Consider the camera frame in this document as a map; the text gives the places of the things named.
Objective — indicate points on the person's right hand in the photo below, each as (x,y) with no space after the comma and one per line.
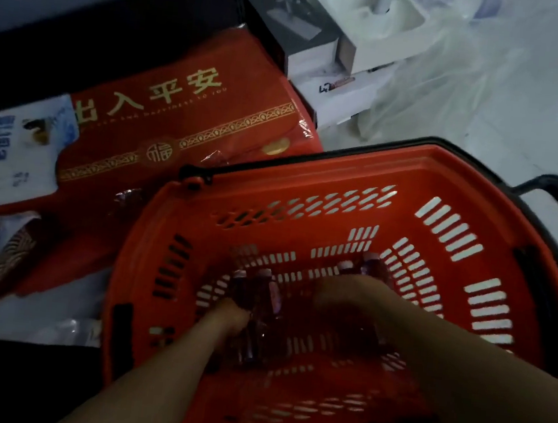
(356,301)

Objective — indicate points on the white moulded foam insert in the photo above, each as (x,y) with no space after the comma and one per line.
(378,25)

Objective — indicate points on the person's left fingers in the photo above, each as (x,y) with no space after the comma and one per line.
(233,336)

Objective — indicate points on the person's left forearm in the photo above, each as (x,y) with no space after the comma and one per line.
(151,389)

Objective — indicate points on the person's right forearm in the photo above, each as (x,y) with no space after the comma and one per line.
(464,387)

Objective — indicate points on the white cardboard box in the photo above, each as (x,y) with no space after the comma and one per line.
(341,96)

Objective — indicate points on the person's right fingers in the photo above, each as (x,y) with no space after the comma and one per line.
(329,298)

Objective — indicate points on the clear plastic sheet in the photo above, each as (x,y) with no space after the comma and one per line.
(442,77)

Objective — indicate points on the white packet with blue print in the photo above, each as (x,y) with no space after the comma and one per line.
(17,151)

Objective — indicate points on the red plastic shopping basket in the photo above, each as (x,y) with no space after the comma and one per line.
(465,188)

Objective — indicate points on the dark red drink bottle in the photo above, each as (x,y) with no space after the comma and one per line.
(365,265)

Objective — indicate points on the dark printed cardboard box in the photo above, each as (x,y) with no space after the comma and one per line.
(289,21)

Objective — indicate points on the person's left hand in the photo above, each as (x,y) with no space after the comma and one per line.
(231,318)

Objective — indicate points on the red doormat with gold print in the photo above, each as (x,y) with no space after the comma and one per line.
(179,123)

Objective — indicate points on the person's black trousers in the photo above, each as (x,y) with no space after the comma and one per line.
(17,385)

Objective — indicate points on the dark red drink bottles pack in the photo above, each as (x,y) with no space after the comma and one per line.
(259,306)

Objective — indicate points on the plain red doormat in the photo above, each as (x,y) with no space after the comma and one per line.
(76,252)

